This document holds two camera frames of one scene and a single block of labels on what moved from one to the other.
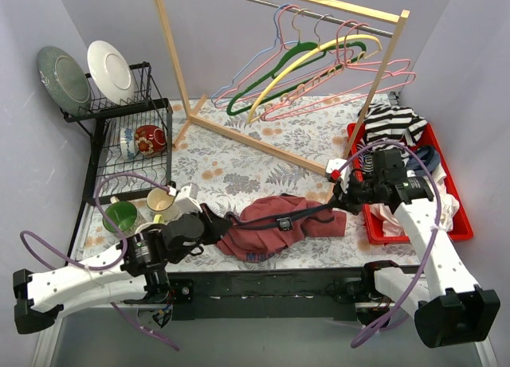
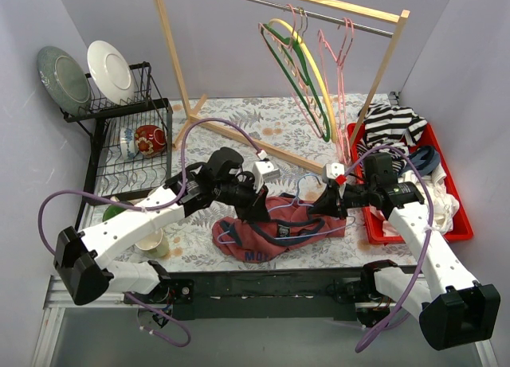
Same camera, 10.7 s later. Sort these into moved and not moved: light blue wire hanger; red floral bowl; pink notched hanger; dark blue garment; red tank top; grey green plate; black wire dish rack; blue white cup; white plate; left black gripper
Moved: left black gripper; light blue wire hanger; red tank top; pink notched hanger
Not moved: blue white cup; grey green plate; black wire dish rack; dark blue garment; white plate; red floral bowl
